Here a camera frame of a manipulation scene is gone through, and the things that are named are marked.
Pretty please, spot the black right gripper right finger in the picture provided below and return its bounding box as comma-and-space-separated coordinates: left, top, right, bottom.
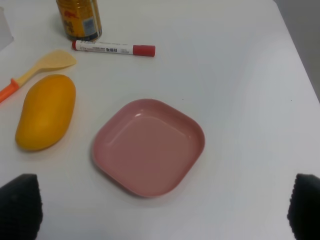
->
287, 173, 320, 240

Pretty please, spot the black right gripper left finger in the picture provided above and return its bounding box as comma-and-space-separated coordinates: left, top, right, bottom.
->
0, 173, 43, 240

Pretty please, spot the yellow mango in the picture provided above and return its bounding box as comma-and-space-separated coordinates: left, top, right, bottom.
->
15, 74, 76, 151

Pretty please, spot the pink square plastic plate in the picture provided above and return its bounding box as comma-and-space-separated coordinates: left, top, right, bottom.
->
91, 98, 205, 198

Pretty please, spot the gold energy drink can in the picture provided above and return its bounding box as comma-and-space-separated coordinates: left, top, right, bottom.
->
56, 0, 102, 41

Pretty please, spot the red and white marker pen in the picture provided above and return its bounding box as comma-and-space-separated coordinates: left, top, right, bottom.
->
71, 40, 156, 57

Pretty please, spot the yellow spatula with orange handle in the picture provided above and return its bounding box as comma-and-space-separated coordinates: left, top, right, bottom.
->
0, 49, 77, 103

